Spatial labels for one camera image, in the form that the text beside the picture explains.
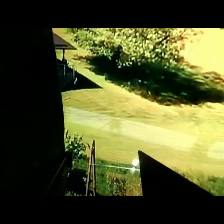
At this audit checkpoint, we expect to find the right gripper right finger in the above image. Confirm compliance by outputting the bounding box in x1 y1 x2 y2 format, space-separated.
137 150 215 197

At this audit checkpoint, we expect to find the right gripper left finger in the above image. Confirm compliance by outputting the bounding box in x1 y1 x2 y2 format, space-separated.
44 150 74 197

